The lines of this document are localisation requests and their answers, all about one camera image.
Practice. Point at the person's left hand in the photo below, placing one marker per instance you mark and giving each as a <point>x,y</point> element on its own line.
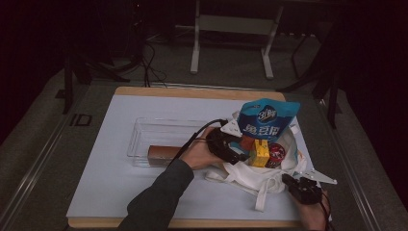
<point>198,154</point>

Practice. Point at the yellow drink carton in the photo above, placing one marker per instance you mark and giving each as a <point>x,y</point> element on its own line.
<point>260,154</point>

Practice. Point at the blue snack pouch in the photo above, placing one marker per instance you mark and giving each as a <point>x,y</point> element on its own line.
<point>269,118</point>

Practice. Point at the person's right hand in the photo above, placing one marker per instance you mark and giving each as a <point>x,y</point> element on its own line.
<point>316,218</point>

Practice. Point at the red round can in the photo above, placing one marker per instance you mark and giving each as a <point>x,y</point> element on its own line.
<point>276,154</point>

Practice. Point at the brown rectangular box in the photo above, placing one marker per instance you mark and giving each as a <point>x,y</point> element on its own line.
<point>162,154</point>

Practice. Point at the white tote bag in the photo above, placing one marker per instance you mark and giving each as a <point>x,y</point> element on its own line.
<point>256,179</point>

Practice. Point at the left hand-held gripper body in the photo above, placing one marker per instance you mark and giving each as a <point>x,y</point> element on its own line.
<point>219,144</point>

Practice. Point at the clear plastic box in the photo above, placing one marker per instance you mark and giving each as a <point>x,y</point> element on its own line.
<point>160,134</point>

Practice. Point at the white metal stand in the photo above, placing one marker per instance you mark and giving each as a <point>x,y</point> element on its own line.
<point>235,25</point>

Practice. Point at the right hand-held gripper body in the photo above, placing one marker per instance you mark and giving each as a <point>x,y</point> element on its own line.
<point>306,192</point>

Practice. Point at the black floor stand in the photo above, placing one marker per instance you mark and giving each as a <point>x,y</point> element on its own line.
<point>68,83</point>
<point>333,106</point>

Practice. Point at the white table mat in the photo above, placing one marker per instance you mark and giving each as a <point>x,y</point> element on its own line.
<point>106,179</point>

